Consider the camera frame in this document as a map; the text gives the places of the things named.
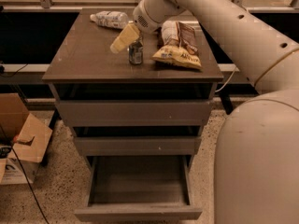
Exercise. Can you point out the silver blue redbull can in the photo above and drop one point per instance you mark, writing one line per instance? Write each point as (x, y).
(136, 52)

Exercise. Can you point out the grey middle drawer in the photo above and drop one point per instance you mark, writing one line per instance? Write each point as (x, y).
(137, 146)

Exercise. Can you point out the yellow chip bag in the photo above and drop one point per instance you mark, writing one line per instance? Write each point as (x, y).
(177, 56)

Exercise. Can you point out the brown white chip bag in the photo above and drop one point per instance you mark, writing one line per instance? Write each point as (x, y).
(179, 34)

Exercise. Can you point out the grey top drawer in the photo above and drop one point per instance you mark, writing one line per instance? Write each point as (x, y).
(136, 113)

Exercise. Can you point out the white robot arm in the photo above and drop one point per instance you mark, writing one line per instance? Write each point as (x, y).
(256, 168)

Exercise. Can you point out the clear plastic water bottle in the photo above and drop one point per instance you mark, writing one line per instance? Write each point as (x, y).
(110, 19)

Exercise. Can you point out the grey open bottom drawer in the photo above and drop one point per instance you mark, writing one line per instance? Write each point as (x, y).
(139, 188)

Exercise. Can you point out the open cardboard box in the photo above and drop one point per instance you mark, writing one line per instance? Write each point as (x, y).
(24, 140)

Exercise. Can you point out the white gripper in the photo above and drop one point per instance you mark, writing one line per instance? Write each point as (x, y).
(144, 20)

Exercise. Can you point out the grey drawer cabinet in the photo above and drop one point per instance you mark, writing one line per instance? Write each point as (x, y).
(84, 69)

